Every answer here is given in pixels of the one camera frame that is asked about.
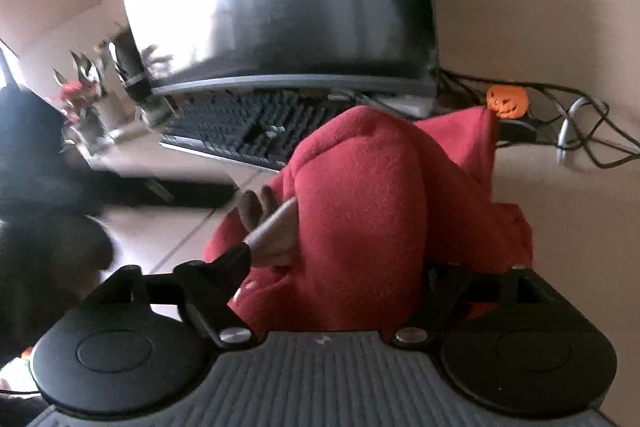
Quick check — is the red flower plant pot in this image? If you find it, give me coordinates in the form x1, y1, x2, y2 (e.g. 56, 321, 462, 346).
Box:
52, 46, 130, 156

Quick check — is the black keyboard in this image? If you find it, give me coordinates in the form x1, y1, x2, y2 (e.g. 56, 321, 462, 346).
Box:
160, 91, 356, 171

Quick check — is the red and grey hooded onesie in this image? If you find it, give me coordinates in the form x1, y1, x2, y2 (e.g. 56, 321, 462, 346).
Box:
230, 106, 533, 335

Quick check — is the silver monitor stand leg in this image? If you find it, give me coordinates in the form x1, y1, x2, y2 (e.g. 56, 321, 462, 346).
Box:
556, 96, 590, 166

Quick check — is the orange pumpkin toy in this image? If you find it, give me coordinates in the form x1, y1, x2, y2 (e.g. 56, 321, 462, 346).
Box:
486, 84, 529, 120

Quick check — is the black cable bundle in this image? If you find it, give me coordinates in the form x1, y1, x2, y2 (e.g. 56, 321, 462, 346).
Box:
437, 66, 640, 170

